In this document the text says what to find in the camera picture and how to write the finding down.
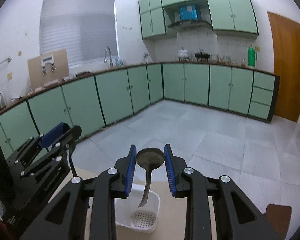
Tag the wall towel rail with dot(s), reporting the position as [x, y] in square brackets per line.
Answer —
[8, 59]

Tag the white plastic utensil holder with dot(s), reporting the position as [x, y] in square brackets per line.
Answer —
[129, 215]

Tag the green thermos flask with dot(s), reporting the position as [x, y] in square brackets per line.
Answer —
[252, 56]

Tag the brown wooden stool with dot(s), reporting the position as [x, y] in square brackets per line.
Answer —
[279, 217]

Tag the chrome sink faucet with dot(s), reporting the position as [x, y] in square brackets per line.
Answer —
[108, 57]

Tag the green lower kitchen cabinets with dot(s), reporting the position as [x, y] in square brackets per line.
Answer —
[97, 100]

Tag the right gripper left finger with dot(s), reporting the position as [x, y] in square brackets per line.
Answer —
[65, 216]

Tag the green upper wall cabinets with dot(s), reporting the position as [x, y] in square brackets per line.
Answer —
[159, 18]

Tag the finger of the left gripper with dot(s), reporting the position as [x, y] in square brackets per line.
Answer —
[62, 149]
[32, 147]

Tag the black wok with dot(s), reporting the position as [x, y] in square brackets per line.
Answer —
[202, 56]

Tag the white cooking pot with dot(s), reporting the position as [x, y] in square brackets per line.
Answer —
[183, 55]

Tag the steel electric kettle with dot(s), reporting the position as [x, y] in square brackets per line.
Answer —
[2, 102]

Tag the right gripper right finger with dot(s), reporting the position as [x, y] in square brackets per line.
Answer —
[236, 215]

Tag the brown cardboard board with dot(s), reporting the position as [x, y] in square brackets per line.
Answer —
[47, 68]

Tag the black range hood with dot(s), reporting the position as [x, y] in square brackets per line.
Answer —
[187, 17]

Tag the grey window blind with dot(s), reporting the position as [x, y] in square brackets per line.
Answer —
[83, 27]

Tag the brown wooden door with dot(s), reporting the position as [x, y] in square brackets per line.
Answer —
[286, 47]

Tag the dark metal ladle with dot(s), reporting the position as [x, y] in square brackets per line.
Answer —
[149, 159]

